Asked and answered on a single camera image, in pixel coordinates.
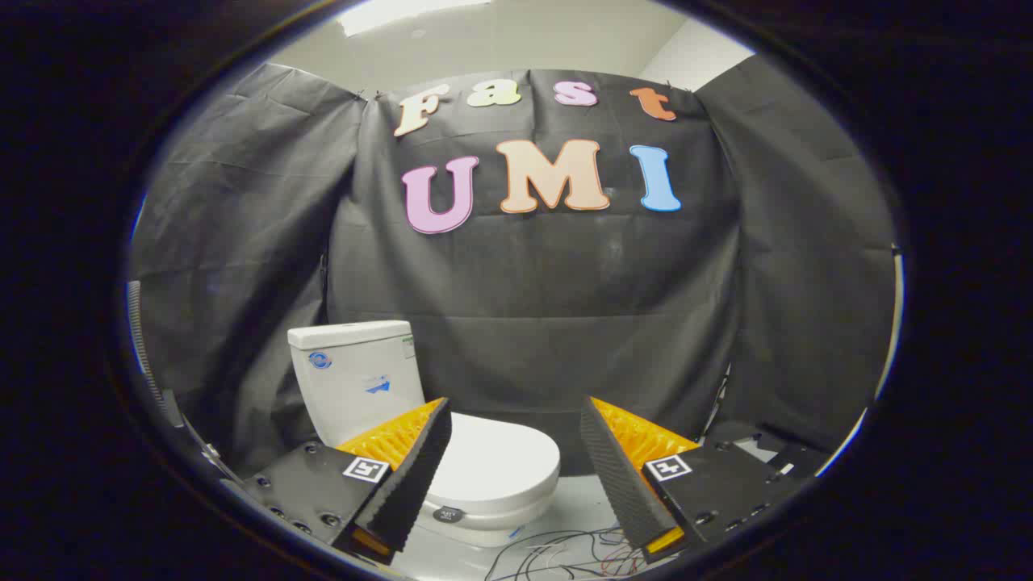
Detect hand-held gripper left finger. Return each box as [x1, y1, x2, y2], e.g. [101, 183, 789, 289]
[240, 397, 454, 566]

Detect tangle of floor cables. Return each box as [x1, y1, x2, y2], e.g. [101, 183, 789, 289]
[484, 525, 671, 581]

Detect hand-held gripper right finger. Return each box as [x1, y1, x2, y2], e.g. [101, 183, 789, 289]
[579, 395, 804, 564]

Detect white toilet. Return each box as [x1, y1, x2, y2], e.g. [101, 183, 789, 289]
[287, 320, 562, 550]

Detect grey ribbed hose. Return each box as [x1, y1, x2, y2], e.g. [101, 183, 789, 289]
[127, 281, 186, 428]

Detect white toilet lid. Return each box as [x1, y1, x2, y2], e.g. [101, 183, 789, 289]
[420, 412, 562, 524]

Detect black backdrop cloth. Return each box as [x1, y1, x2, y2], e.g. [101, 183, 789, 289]
[129, 55, 897, 477]

